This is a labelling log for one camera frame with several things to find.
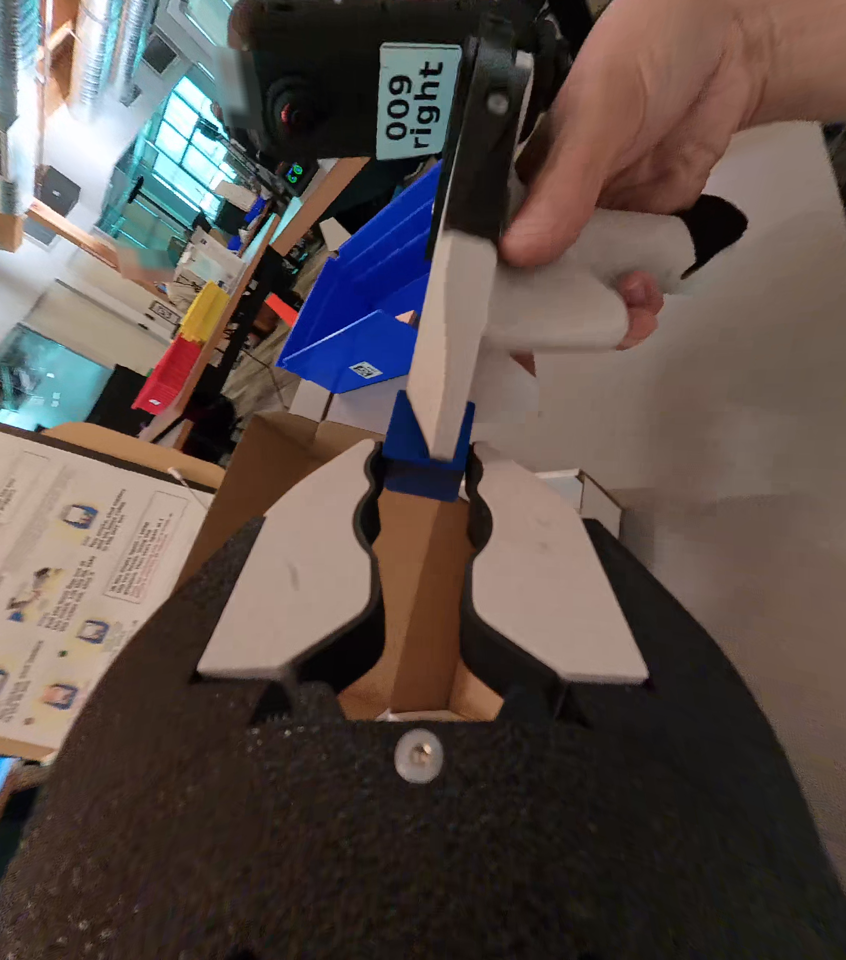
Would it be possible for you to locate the silver ventilation duct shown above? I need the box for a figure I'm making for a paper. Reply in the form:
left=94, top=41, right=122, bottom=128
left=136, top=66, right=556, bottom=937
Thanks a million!
left=0, top=0, right=49, bottom=215
left=74, top=0, right=165, bottom=125

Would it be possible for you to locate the printed instruction sheet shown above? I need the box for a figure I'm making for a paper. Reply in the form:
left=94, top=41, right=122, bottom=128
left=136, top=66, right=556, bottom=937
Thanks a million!
left=0, top=416, right=214, bottom=755

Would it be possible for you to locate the person's right hand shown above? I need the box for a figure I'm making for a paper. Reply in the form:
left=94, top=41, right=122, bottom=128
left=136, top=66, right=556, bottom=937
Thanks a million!
left=501, top=0, right=778, bottom=351

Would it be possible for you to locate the white cardboard mailer box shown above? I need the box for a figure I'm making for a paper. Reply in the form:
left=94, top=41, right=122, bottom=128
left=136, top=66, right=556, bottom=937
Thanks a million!
left=175, top=378, right=628, bottom=725

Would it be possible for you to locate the yellow plastic basket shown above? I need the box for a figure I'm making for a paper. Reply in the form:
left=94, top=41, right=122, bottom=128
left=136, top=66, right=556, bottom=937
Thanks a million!
left=179, top=281, right=233, bottom=346

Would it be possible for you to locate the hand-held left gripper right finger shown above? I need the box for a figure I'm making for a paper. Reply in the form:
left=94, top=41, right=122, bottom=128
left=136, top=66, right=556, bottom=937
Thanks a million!
left=460, top=442, right=650, bottom=704

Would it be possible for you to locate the red plastic basket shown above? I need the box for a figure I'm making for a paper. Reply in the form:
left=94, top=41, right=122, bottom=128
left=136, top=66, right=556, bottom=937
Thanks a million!
left=132, top=333, right=204, bottom=418

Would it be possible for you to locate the blue cube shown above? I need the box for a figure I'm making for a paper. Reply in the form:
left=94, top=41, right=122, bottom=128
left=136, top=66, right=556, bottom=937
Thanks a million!
left=384, top=390, right=478, bottom=502

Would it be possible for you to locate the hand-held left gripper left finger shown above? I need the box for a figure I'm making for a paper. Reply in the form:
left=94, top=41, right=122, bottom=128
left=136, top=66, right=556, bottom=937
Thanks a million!
left=196, top=438, right=388, bottom=696

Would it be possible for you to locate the blue plastic bin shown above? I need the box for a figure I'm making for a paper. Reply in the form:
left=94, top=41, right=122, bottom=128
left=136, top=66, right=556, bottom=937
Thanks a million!
left=276, top=161, right=442, bottom=395

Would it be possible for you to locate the person's right forearm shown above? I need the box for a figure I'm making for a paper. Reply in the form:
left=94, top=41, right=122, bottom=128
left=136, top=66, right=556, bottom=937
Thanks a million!
left=760, top=0, right=846, bottom=135

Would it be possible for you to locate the black square box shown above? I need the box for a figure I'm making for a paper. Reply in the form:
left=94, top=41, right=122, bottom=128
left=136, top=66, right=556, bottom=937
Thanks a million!
left=31, top=165, right=83, bottom=220

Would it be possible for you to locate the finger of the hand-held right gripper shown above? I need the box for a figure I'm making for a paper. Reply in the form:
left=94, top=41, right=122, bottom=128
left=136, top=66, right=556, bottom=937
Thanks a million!
left=470, top=348, right=542, bottom=445
left=406, top=227, right=500, bottom=463

